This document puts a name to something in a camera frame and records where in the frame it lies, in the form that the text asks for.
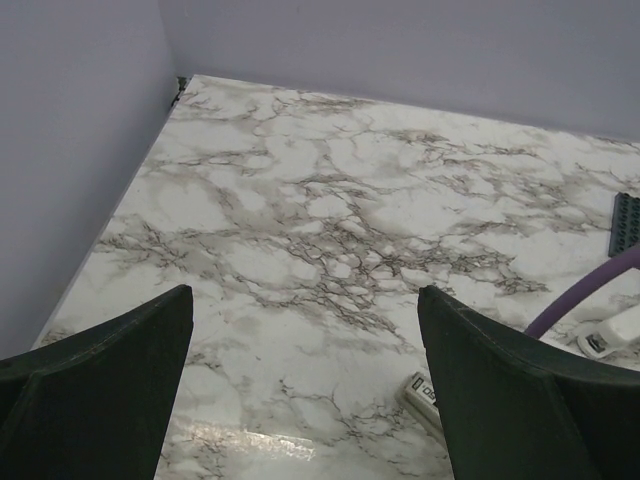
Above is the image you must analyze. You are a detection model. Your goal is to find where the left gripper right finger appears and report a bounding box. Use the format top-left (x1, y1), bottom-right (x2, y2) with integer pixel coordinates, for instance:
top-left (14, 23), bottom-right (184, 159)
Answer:
top-left (417, 286), bottom-right (639, 479)

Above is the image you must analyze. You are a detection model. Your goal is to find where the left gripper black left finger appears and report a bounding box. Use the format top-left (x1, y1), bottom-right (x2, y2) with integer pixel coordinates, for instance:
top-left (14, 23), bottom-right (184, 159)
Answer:
top-left (1, 285), bottom-right (193, 479)

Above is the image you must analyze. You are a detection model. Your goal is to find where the staple box sleeve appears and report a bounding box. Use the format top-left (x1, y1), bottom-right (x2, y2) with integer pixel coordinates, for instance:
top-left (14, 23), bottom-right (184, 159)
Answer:
top-left (396, 372), bottom-right (442, 432)

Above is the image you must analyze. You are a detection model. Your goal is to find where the white stapler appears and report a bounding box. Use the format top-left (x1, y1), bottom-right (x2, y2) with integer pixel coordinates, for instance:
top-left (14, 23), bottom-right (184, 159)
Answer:
top-left (577, 306), bottom-right (639, 359)

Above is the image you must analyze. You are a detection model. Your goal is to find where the dark grey lego baseplate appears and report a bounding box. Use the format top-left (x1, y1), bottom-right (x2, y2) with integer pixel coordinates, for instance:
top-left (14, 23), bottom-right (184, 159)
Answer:
top-left (608, 192), bottom-right (640, 258)

